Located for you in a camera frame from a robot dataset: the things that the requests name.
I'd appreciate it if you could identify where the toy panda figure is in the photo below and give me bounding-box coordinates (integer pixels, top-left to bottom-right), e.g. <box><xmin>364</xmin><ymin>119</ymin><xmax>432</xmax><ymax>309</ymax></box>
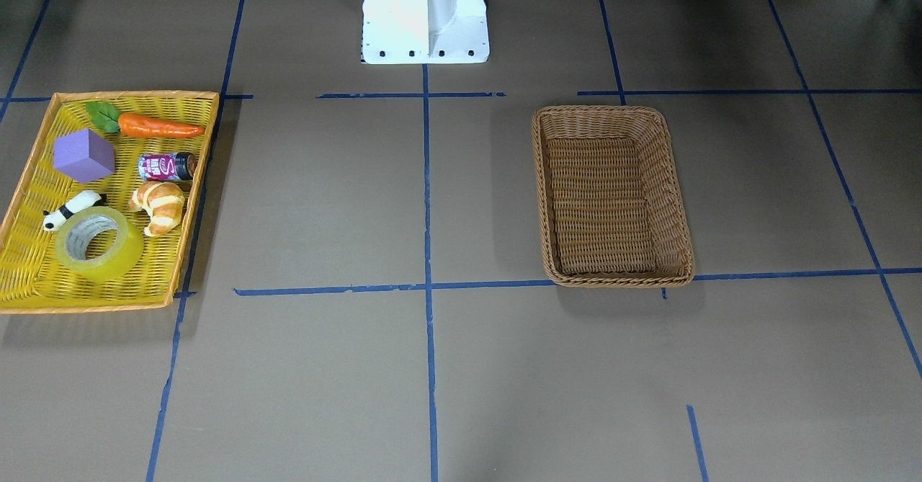
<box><xmin>42</xmin><ymin>189</ymin><xmax>107</xmax><ymax>232</ymax></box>

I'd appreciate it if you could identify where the orange toy carrot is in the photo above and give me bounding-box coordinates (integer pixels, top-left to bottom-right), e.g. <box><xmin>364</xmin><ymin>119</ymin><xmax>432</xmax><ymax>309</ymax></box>
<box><xmin>85</xmin><ymin>101</ymin><xmax>205</xmax><ymax>138</ymax></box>

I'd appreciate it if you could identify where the brown wicker basket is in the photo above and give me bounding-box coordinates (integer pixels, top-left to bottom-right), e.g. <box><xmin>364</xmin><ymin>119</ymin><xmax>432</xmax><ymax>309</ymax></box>
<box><xmin>532</xmin><ymin>105</ymin><xmax>695</xmax><ymax>288</ymax></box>

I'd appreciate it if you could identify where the yellow woven basket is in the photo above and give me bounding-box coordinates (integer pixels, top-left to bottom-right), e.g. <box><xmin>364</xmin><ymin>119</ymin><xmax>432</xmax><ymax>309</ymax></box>
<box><xmin>1</xmin><ymin>90</ymin><xmax>220</xmax><ymax>314</ymax></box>

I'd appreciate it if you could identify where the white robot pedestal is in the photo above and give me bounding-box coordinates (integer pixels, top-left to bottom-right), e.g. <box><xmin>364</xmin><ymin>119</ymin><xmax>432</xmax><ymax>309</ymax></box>
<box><xmin>360</xmin><ymin>0</ymin><xmax>491</xmax><ymax>65</ymax></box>

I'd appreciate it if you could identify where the yellow tape roll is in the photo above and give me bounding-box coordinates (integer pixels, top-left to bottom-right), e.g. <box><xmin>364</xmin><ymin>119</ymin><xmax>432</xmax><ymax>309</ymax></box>
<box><xmin>55</xmin><ymin>206</ymin><xmax>144</xmax><ymax>282</ymax></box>

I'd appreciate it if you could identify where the purple foam cube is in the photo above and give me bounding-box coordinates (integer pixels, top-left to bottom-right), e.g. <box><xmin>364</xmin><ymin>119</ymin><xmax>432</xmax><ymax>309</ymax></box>
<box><xmin>53</xmin><ymin>128</ymin><xmax>117</xmax><ymax>184</ymax></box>

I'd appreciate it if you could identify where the toy croissant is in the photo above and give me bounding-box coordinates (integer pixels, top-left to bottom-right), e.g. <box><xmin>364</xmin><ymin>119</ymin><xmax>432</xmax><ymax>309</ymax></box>
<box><xmin>126</xmin><ymin>181</ymin><xmax>185</xmax><ymax>238</ymax></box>

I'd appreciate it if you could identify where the small purple can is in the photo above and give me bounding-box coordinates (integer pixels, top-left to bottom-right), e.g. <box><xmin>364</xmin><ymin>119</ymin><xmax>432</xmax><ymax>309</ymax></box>
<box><xmin>136</xmin><ymin>153</ymin><xmax>197</xmax><ymax>182</ymax></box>

